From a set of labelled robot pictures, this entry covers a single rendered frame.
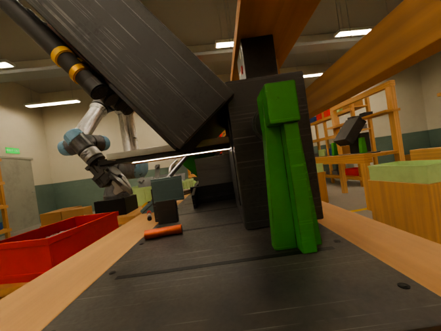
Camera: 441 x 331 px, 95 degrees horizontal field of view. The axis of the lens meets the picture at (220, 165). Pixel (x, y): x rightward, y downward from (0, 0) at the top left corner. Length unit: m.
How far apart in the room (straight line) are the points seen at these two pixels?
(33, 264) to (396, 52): 0.99
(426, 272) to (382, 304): 0.13
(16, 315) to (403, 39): 0.70
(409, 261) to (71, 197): 9.33
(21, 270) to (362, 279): 0.84
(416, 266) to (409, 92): 12.09
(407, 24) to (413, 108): 11.93
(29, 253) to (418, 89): 12.83
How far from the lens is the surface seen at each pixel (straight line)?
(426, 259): 0.43
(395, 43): 0.51
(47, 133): 9.89
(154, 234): 0.54
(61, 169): 9.54
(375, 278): 0.32
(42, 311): 0.40
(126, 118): 1.33
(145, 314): 0.30
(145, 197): 1.84
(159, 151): 0.58
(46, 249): 0.79
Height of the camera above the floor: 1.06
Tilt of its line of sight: level
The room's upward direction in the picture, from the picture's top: 8 degrees counter-clockwise
